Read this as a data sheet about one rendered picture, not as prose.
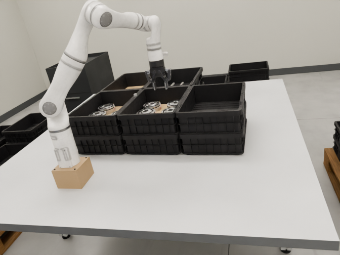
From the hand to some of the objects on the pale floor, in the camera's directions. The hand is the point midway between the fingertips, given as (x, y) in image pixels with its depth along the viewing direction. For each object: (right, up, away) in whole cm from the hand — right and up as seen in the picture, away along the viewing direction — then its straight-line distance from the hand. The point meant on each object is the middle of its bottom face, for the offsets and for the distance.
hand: (160, 86), depth 154 cm
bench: (+6, -85, +54) cm, 101 cm away
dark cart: (-82, -27, +212) cm, 229 cm away
